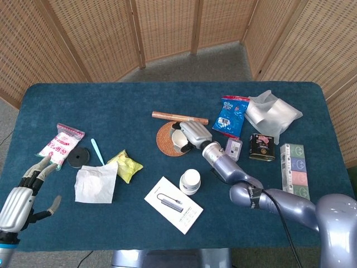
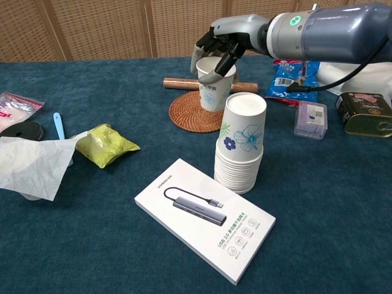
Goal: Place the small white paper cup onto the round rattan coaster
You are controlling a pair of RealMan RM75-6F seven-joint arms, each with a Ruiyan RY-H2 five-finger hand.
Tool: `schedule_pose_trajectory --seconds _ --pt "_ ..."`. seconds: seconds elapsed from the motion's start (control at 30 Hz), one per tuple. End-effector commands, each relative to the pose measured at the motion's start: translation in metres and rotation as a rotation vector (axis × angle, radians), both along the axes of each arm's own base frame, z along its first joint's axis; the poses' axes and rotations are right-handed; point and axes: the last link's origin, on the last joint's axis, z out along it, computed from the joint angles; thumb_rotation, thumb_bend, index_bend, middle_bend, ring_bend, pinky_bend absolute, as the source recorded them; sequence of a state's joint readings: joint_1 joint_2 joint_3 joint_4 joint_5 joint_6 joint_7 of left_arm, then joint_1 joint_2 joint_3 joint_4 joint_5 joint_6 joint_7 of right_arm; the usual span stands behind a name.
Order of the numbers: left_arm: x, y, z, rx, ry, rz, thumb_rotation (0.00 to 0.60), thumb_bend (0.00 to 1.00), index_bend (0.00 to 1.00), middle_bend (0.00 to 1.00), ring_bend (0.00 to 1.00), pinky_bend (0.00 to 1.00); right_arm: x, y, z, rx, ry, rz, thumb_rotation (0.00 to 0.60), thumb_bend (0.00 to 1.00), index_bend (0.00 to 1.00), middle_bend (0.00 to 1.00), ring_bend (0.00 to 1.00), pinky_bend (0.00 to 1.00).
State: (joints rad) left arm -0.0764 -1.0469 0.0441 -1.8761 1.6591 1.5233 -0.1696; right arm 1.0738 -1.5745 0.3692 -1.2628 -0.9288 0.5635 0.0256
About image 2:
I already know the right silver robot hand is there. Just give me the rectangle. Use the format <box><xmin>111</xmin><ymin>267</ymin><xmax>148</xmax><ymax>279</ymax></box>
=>
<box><xmin>190</xmin><ymin>14</ymin><xmax>270</xmax><ymax>84</ymax></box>

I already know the white floral paper cup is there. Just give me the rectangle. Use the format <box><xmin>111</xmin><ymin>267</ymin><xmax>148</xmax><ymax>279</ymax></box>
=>
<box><xmin>195</xmin><ymin>56</ymin><xmax>237</xmax><ymax>111</ymax></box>

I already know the brown wooden stick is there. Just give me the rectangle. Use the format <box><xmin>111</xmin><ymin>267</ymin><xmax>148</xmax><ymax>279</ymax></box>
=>
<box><xmin>162</xmin><ymin>77</ymin><xmax>260</xmax><ymax>93</ymax></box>

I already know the round woven rattan coaster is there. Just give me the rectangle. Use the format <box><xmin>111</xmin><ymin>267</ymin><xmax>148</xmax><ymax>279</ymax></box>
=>
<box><xmin>168</xmin><ymin>91</ymin><xmax>227</xmax><ymax>134</ymax></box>

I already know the purple box in clear case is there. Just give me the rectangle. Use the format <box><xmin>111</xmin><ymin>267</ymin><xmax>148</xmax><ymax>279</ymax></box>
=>
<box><xmin>293</xmin><ymin>100</ymin><xmax>328</xmax><ymax>141</ymax></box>

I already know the white USB hub box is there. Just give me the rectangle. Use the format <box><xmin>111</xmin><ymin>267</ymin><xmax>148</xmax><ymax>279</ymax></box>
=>
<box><xmin>134</xmin><ymin>157</ymin><xmax>276</xmax><ymax>287</ymax></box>

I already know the black round disc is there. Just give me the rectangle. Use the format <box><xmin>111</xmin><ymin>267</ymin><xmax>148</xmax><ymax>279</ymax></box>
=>
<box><xmin>0</xmin><ymin>121</ymin><xmax>44</xmax><ymax>141</ymax></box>

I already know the blue snack bag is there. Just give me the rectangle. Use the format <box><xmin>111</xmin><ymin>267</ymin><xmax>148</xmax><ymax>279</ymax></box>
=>
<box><xmin>265</xmin><ymin>59</ymin><xmax>321</xmax><ymax>108</ymax></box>

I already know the translucent plastic bag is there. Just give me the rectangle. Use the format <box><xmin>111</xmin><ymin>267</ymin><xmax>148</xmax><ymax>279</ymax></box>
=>
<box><xmin>315</xmin><ymin>61</ymin><xmax>392</xmax><ymax>96</ymax></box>

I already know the stack of paper cups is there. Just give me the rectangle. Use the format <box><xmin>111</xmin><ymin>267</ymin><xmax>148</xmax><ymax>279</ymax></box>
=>
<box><xmin>213</xmin><ymin>92</ymin><xmax>268</xmax><ymax>195</ymax></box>

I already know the bamboo folding screen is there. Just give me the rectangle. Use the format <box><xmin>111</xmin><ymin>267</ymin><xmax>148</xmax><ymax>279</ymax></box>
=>
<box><xmin>0</xmin><ymin>0</ymin><xmax>392</xmax><ymax>62</ymax></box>

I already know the black luncheon meat can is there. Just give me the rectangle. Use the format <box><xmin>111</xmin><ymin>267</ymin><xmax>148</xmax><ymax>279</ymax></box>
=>
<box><xmin>335</xmin><ymin>92</ymin><xmax>392</xmax><ymax>138</ymax></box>

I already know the yellow-green snack bag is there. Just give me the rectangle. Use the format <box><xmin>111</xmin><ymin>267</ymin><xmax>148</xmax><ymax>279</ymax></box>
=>
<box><xmin>75</xmin><ymin>123</ymin><xmax>141</xmax><ymax>169</ymax></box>

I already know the light blue plastic spoon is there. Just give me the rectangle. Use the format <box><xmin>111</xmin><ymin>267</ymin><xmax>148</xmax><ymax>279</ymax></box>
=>
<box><xmin>53</xmin><ymin>112</ymin><xmax>67</xmax><ymax>140</ymax></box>

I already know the white and red sugar bag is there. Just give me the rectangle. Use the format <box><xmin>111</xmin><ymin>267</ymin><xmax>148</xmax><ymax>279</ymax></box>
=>
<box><xmin>0</xmin><ymin>91</ymin><xmax>45</xmax><ymax>131</ymax></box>

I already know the white crumpled tissue paper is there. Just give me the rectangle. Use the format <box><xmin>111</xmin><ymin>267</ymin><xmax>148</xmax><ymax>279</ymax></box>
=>
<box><xmin>0</xmin><ymin>130</ymin><xmax>89</xmax><ymax>202</ymax></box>

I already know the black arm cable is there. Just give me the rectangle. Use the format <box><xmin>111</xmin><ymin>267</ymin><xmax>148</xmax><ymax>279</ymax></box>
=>
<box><xmin>287</xmin><ymin>33</ymin><xmax>392</xmax><ymax>92</ymax></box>

